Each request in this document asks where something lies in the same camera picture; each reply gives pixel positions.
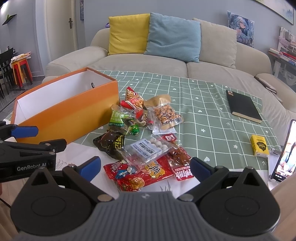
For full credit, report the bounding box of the dark braised egg packet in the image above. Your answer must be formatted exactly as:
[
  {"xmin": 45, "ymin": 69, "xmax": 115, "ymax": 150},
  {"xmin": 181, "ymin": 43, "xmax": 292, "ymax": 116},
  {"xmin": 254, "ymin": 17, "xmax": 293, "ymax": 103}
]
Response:
[{"xmin": 93, "ymin": 130, "xmax": 125, "ymax": 160}]

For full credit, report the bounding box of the large red snack bag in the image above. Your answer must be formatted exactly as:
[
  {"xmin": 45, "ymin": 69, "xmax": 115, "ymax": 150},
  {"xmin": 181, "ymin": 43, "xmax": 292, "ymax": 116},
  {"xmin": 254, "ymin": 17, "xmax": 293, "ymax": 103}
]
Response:
[{"xmin": 103, "ymin": 157, "xmax": 173, "ymax": 191}]

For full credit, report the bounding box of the green sausage snack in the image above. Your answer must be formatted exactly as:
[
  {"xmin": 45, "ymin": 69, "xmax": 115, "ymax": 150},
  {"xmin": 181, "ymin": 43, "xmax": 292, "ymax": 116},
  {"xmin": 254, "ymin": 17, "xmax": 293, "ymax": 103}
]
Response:
[{"xmin": 127, "ymin": 119, "xmax": 139, "ymax": 136}]

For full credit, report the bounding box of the clear white balls packet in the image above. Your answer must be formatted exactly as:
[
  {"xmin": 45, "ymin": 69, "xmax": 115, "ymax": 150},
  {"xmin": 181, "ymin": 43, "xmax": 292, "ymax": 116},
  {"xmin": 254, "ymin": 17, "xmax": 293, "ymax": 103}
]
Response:
[{"xmin": 118, "ymin": 135, "xmax": 178, "ymax": 168}]

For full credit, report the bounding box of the green pea snack packet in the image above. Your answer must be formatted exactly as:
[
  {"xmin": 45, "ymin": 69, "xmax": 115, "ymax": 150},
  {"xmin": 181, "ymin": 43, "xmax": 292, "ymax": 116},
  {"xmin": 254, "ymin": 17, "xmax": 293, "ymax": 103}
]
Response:
[{"xmin": 108, "ymin": 104, "xmax": 132, "ymax": 127}]

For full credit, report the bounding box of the red Mimi snack sticks bag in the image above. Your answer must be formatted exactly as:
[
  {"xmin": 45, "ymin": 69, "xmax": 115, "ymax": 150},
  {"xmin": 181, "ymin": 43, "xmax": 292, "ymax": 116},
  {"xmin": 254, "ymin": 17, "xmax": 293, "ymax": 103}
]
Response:
[{"xmin": 120, "ymin": 87, "xmax": 144, "ymax": 110}]

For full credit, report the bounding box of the red braised meat packet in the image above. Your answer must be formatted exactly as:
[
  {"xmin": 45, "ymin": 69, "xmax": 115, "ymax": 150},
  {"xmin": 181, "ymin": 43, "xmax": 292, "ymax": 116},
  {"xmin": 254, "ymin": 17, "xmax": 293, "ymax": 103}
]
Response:
[{"xmin": 161, "ymin": 133, "xmax": 194, "ymax": 181}]

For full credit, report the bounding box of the orange cardboard box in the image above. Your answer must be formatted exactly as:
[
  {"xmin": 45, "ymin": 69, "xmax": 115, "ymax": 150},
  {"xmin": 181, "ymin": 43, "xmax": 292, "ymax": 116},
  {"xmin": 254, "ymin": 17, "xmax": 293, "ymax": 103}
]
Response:
[{"xmin": 11, "ymin": 67, "xmax": 119, "ymax": 144}]

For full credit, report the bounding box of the green checked tablecloth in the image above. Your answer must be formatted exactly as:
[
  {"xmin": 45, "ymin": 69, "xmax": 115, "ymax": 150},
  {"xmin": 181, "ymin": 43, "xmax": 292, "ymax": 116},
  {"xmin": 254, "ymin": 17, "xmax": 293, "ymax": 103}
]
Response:
[{"xmin": 66, "ymin": 71, "xmax": 280, "ymax": 170}]

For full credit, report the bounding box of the black dining chair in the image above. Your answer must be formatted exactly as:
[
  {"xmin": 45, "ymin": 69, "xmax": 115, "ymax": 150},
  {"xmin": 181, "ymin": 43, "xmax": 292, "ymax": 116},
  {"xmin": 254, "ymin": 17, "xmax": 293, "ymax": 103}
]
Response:
[{"xmin": 0, "ymin": 48, "xmax": 15, "ymax": 94}]

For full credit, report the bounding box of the red stool stack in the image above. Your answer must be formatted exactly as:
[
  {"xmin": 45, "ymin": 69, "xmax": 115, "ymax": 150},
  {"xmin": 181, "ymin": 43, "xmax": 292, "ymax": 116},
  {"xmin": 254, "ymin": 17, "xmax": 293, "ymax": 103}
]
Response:
[{"xmin": 11, "ymin": 58, "xmax": 33, "ymax": 89}]

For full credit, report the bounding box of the yellow small box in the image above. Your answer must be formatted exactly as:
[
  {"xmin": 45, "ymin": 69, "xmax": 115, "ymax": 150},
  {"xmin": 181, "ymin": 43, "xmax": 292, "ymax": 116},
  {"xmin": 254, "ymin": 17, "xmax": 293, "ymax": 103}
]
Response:
[{"xmin": 250, "ymin": 135, "xmax": 269, "ymax": 158}]

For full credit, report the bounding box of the smartphone on stand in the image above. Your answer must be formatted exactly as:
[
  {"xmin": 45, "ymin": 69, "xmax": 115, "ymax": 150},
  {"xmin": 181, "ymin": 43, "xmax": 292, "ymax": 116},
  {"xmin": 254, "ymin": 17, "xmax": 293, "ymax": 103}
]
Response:
[{"xmin": 271, "ymin": 120, "xmax": 296, "ymax": 183}]

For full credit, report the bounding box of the black notebook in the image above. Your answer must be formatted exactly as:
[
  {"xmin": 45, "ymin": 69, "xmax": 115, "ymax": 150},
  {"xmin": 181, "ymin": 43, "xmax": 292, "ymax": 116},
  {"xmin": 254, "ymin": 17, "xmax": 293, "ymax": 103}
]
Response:
[{"xmin": 226, "ymin": 90, "xmax": 262, "ymax": 124}]

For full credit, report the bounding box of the peanut snack bag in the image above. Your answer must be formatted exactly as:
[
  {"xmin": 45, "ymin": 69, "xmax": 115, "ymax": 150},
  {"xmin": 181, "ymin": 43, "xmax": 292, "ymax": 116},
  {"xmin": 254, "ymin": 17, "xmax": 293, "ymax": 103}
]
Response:
[{"xmin": 144, "ymin": 94, "xmax": 184, "ymax": 131}]

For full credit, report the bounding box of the beige sofa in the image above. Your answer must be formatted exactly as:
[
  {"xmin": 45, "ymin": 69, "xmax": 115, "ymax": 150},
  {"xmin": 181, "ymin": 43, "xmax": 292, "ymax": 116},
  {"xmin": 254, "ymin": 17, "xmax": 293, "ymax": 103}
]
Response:
[{"xmin": 43, "ymin": 29, "xmax": 295, "ymax": 145}]

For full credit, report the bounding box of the white door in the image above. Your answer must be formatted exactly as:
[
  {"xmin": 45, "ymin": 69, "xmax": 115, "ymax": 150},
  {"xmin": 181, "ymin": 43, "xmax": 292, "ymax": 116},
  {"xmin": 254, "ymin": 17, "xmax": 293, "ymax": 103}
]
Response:
[{"xmin": 44, "ymin": 0, "xmax": 78, "ymax": 61}]

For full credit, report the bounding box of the beige cushion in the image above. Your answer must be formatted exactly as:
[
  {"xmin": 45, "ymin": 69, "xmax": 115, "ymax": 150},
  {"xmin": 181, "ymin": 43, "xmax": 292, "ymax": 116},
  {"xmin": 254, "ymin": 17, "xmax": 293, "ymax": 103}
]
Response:
[{"xmin": 193, "ymin": 18, "xmax": 237, "ymax": 69}]

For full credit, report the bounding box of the yellow cushion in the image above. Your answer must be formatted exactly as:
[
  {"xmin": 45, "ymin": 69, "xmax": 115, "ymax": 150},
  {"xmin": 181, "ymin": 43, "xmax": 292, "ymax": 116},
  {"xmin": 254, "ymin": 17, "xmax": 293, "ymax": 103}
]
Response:
[{"xmin": 108, "ymin": 14, "xmax": 150, "ymax": 55}]

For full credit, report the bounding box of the side table with books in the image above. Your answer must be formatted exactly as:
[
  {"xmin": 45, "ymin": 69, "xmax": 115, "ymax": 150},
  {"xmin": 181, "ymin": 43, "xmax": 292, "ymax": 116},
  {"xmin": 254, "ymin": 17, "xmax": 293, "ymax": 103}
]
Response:
[{"xmin": 268, "ymin": 26, "xmax": 295, "ymax": 85}]

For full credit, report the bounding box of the light blue cushion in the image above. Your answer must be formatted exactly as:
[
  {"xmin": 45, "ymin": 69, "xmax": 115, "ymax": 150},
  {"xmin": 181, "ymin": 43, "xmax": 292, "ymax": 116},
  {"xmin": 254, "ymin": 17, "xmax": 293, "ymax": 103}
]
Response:
[{"xmin": 144, "ymin": 13, "xmax": 201, "ymax": 63}]

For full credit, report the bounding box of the patterned blue cushion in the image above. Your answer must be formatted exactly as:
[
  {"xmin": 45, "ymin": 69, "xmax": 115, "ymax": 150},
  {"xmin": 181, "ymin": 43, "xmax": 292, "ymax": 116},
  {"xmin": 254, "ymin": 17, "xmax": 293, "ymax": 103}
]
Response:
[{"xmin": 227, "ymin": 11, "xmax": 254, "ymax": 48}]

